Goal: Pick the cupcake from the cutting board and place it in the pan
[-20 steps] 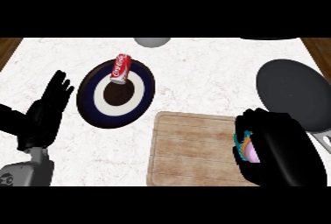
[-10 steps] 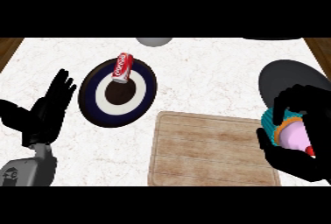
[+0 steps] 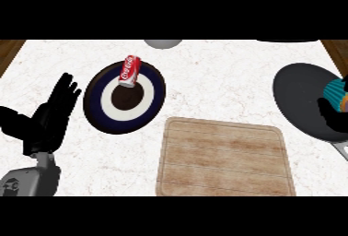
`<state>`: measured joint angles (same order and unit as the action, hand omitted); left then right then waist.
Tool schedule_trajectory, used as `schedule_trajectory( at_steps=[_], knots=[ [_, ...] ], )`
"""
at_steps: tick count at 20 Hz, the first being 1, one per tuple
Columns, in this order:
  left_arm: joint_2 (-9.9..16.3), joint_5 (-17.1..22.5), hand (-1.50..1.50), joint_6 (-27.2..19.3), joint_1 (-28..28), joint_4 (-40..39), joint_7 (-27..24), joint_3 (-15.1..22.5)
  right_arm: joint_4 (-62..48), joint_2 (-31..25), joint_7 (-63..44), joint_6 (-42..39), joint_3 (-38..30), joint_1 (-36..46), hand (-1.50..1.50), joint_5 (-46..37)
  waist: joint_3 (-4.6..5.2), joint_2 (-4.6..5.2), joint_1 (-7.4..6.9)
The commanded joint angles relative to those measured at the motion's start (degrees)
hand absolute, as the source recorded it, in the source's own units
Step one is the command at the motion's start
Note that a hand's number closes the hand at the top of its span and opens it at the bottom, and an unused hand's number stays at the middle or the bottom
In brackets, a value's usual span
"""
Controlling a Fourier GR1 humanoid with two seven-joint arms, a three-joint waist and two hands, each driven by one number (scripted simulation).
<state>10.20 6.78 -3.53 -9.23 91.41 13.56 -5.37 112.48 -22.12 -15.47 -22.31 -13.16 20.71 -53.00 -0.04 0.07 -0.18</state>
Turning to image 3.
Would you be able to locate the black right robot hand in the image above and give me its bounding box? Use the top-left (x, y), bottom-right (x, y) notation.
top-left (315, 75), bottom-right (348, 135)

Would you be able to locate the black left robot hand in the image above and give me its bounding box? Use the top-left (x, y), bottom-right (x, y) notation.
top-left (0, 72), bottom-right (82, 159)

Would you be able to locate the teal cupcake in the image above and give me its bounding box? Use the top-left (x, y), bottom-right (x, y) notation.
top-left (321, 77), bottom-right (348, 113)

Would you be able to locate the dark grey frying pan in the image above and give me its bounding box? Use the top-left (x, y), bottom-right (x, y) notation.
top-left (271, 63), bottom-right (348, 162)

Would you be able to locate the wooden cutting board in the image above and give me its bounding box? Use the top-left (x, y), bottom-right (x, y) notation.
top-left (155, 116), bottom-right (298, 197)

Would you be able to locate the navy and white plate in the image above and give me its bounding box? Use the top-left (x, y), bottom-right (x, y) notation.
top-left (81, 60), bottom-right (166, 136)

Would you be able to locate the red soda can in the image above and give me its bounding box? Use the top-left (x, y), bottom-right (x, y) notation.
top-left (116, 54), bottom-right (143, 89)

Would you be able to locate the black flat object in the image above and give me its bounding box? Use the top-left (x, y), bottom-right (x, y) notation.
top-left (255, 39), bottom-right (321, 43)

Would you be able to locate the grey round object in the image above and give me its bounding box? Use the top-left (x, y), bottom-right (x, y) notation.
top-left (143, 39), bottom-right (183, 50)

